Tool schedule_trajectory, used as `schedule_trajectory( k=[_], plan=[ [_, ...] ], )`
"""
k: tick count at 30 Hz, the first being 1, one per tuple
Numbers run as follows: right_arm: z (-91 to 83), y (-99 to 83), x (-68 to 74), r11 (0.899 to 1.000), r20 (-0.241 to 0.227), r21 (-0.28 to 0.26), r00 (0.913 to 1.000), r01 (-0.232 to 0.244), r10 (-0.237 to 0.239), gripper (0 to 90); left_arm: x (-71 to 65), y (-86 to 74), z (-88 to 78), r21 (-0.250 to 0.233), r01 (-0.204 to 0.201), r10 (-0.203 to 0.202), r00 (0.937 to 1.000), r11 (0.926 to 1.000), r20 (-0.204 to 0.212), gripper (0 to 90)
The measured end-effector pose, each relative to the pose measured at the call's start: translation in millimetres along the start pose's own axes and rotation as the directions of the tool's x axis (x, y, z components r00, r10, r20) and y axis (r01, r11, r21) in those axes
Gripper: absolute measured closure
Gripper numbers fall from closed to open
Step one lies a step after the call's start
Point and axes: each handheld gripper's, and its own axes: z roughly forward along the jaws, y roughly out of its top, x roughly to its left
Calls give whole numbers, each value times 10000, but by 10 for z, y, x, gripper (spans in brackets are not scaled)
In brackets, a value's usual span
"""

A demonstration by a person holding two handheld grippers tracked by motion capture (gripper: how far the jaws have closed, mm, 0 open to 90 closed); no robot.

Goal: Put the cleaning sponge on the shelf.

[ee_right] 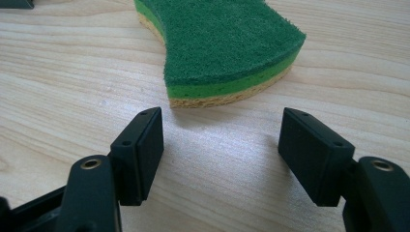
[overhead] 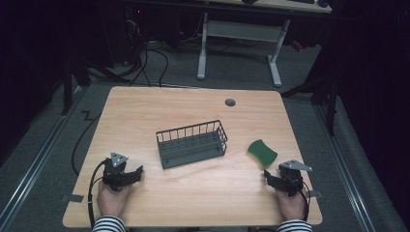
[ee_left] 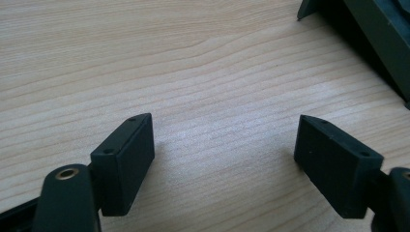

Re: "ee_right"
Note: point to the green scouring sponge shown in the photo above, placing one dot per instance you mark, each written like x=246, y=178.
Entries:
x=225, y=48

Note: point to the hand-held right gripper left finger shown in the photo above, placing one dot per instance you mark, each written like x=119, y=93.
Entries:
x=135, y=161

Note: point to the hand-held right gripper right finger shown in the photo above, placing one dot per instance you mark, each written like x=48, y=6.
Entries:
x=317, y=161

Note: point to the dark object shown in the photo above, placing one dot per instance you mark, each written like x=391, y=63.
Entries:
x=16, y=4

